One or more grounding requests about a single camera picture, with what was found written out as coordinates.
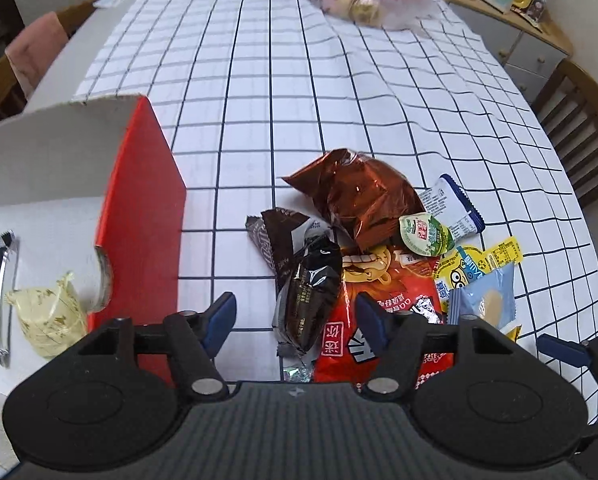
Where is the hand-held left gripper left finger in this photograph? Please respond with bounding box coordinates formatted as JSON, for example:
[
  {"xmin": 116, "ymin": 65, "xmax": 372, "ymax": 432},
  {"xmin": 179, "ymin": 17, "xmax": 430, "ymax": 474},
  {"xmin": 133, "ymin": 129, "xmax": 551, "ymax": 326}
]
[{"xmin": 76, "ymin": 291, "xmax": 238, "ymax": 402}]

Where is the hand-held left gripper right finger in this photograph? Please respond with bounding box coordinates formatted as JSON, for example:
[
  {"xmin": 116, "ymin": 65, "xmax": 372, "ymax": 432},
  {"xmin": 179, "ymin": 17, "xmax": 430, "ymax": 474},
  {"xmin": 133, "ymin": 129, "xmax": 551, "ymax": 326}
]
[{"xmin": 355, "ymin": 292, "xmax": 517, "ymax": 403}]

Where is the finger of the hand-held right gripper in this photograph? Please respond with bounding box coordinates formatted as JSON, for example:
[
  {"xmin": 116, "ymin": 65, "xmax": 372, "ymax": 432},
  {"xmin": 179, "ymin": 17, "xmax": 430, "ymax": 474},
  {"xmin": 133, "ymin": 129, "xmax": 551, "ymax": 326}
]
[{"xmin": 536, "ymin": 332, "xmax": 598, "ymax": 368}]

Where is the red cartoon snack bag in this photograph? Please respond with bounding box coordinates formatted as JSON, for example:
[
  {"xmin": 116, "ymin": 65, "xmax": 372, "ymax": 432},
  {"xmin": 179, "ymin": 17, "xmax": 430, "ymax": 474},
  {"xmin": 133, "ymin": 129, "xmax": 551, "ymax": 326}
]
[{"xmin": 311, "ymin": 242, "xmax": 455, "ymax": 391}]

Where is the black snack packet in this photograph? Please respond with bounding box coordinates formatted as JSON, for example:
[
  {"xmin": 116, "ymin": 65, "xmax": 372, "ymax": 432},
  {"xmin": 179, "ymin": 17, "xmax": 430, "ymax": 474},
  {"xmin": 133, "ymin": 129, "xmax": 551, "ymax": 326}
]
[{"xmin": 271, "ymin": 222, "xmax": 344, "ymax": 358}]

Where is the light blue cracker packet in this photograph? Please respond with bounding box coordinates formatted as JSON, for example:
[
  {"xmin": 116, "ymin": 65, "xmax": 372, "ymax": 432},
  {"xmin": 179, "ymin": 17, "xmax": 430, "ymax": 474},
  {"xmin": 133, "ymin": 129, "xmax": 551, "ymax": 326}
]
[{"xmin": 446, "ymin": 262, "xmax": 517, "ymax": 333}]

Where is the dark brown snack packet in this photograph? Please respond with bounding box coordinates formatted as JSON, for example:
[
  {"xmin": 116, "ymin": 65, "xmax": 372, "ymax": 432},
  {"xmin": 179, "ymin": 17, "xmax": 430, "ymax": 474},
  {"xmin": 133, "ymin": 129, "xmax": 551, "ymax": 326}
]
[{"xmin": 245, "ymin": 206, "xmax": 312, "ymax": 286}]

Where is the green jelly cup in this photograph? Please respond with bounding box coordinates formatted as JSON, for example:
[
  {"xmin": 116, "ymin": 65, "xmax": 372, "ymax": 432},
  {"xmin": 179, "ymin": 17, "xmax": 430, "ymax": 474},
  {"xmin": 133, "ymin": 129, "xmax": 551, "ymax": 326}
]
[{"xmin": 398, "ymin": 212, "xmax": 456, "ymax": 257}]

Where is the yellow cartoon packet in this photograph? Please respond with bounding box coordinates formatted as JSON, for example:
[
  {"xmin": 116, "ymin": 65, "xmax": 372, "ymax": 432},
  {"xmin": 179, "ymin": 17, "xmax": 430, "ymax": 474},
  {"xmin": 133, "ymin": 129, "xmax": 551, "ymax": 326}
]
[{"xmin": 431, "ymin": 237, "xmax": 523, "ymax": 342}]

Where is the copper brown snack bag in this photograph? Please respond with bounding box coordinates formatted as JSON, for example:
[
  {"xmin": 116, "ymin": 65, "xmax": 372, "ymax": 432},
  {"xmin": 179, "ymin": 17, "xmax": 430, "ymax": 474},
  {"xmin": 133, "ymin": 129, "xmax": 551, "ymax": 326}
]
[{"xmin": 281, "ymin": 148, "xmax": 427, "ymax": 253}]

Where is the red cardboard box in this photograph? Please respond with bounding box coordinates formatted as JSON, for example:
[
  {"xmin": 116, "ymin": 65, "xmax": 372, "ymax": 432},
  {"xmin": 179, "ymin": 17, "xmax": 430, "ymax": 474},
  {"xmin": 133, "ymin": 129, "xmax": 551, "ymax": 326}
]
[{"xmin": 0, "ymin": 94, "xmax": 187, "ymax": 480}]

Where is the small silver candy wrapper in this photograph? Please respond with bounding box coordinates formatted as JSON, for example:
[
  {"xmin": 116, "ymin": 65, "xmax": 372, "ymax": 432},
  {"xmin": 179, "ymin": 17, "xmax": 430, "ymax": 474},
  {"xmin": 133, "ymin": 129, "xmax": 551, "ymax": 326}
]
[{"xmin": 281, "ymin": 360, "xmax": 316, "ymax": 385}]

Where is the white and blue packet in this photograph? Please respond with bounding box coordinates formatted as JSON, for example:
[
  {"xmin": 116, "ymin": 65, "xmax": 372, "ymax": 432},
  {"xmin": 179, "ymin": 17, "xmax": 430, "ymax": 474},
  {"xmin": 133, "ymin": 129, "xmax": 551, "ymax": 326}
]
[{"xmin": 418, "ymin": 174, "xmax": 485, "ymax": 237}]

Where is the cream wrapped snack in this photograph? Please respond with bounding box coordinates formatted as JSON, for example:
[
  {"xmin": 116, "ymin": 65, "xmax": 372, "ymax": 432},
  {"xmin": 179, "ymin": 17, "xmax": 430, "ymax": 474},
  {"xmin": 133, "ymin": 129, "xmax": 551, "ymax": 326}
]
[{"xmin": 4, "ymin": 271, "xmax": 88, "ymax": 359}]

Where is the dark slatted wooden chair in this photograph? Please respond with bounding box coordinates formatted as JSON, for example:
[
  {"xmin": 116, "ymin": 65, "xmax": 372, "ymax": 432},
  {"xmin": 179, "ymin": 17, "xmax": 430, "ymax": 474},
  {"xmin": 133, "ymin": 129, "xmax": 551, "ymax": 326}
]
[{"xmin": 529, "ymin": 59, "xmax": 598, "ymax": 211}]

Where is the checked white tablecloth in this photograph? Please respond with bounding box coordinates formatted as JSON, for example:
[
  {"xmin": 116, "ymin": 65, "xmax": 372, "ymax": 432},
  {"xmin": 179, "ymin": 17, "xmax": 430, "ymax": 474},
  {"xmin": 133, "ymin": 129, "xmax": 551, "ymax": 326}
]
[{"xmin": 71, "ymin": 0, "xmax": 598, "ymax": 411}]

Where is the wooden top cabinet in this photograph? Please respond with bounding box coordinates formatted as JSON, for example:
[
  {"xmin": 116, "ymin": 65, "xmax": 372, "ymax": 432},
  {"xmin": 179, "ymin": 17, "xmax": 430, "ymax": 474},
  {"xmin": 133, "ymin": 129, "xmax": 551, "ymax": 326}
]
[{"xmin": 449, "ymin": 0, "xmax": 575, "ymax": 106}]

